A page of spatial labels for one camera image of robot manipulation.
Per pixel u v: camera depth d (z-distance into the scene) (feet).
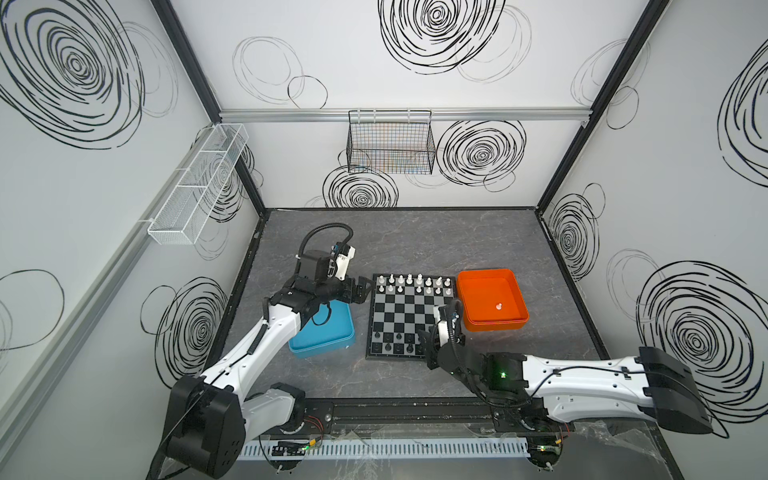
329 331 2.86
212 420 1.27
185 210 2.41
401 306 3.01
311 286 2.05
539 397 1.72
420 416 2.47
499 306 3.00
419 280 3.13
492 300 3.10
